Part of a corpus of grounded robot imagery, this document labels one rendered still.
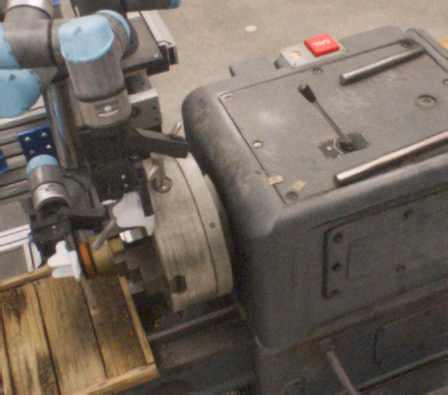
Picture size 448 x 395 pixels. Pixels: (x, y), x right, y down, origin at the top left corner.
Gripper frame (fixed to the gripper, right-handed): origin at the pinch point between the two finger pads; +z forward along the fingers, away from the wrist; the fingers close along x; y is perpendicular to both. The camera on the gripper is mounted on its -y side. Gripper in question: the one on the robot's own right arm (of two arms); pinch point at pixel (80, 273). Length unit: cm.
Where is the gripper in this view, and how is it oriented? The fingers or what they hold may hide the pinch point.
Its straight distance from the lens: 143.3
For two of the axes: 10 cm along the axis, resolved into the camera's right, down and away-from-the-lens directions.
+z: 3.3, 6.3, -7.0
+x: -0.9, -7.2, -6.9
